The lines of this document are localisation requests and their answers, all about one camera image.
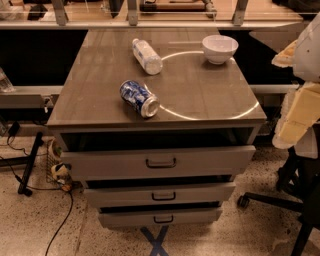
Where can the bottom grey drawer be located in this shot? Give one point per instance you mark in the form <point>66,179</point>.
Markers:
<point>162,217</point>

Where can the grey drawer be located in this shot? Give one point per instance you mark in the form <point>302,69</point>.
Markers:
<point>158,163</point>
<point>162,217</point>
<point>156,195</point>

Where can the black stand leg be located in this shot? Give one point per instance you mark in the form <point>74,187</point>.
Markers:
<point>23,189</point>

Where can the middle grey drawer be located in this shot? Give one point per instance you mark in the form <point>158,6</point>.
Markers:
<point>156,195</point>

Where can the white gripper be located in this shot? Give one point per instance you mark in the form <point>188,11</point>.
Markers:
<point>308,58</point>

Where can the metal railing shelf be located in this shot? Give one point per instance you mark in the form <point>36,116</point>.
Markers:
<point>67,14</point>

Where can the clear plastic water bottle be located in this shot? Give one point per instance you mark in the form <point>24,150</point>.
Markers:
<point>150,61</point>

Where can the wire basket with items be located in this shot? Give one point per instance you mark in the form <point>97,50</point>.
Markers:
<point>57,170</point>

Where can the grey drawer cabinet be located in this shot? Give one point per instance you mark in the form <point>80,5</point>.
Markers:
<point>154,132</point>

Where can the blue soda can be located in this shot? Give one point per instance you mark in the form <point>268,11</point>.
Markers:
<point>140,99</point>

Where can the top grey drawer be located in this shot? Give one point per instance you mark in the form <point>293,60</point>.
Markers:
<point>158,163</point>

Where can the white bowl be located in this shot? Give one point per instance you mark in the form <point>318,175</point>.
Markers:
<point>219,48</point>

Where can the blue tape cross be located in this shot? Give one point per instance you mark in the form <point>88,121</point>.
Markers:
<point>156,241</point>

